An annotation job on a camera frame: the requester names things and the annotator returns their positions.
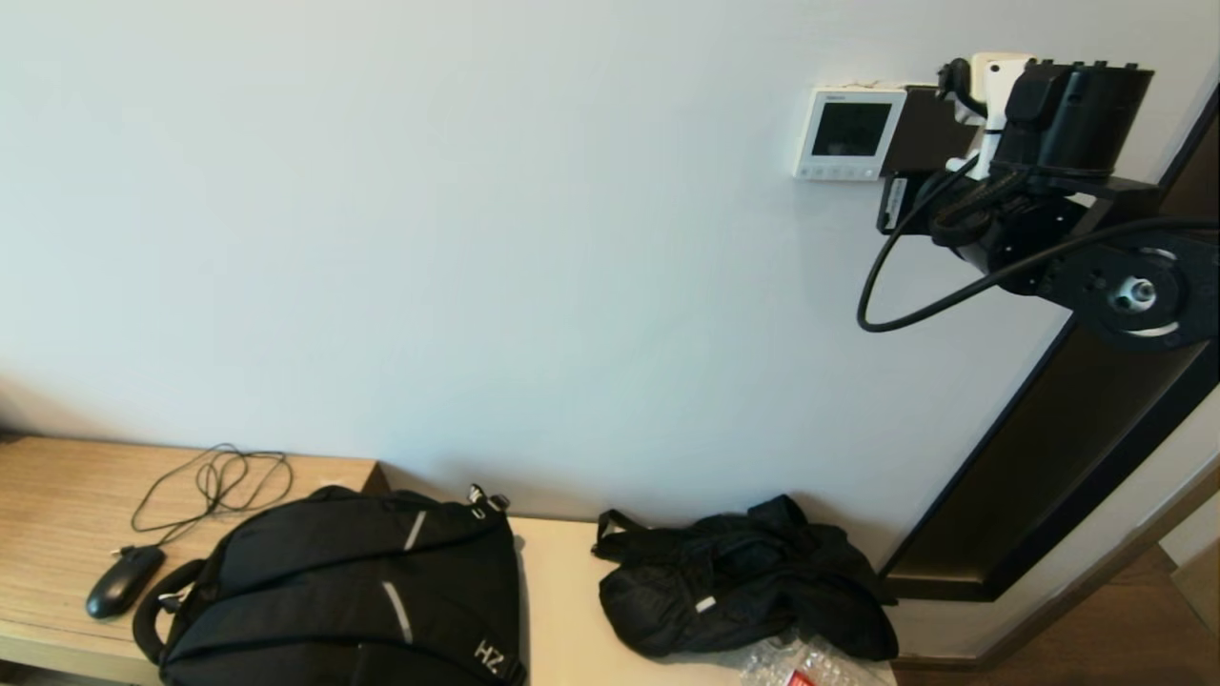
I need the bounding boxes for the white wall thermostat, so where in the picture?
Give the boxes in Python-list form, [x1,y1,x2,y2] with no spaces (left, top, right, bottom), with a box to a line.
[793,86,908,182]

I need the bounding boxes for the small black fabric bag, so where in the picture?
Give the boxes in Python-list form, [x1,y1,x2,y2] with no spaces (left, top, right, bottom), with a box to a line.
[591,494,899,663]

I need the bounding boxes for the brown wooden baseboard strip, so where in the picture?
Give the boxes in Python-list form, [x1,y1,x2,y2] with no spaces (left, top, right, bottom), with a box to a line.
[891,464,1220,673]

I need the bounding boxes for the clear plastic bottle red label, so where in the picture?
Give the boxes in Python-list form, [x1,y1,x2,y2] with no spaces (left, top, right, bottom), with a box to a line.
[739,634,883,686]

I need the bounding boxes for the cream low cabinet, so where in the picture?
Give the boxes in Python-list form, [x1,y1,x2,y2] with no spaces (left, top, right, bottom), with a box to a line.
[510,517,897,686]

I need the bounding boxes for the black backpack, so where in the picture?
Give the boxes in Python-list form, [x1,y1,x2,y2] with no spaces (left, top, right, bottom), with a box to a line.
[133,486,527,686]

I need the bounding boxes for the black computer mouse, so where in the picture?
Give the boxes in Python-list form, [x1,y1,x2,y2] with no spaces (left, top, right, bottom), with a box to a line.
[86,546,167,621]

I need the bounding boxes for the light wooden desk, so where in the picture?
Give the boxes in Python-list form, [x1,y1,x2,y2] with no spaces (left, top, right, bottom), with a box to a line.
[0,436,390,686]

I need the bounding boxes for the black corrugated cable sleeve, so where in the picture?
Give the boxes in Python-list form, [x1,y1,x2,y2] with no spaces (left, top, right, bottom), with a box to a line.
[926,171,1016,247]

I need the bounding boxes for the dark brown wall switch plate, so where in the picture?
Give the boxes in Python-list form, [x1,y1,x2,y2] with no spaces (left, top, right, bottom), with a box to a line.
[879,86,983,177]

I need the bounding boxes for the black camera cable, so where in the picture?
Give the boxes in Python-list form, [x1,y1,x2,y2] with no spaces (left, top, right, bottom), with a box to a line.
[856,59,1220,334]

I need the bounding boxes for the dark door frame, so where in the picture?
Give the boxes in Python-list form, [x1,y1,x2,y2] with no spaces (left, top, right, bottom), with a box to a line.
[877,86,1220,603]

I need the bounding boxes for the thin black mouse cable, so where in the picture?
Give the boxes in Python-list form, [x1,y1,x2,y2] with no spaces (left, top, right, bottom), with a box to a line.
[112,445,294,559]

